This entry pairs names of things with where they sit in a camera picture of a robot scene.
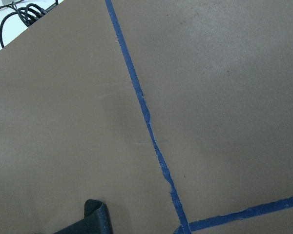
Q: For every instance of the black mouse pad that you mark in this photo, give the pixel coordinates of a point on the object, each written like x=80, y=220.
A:
x=96, y=220

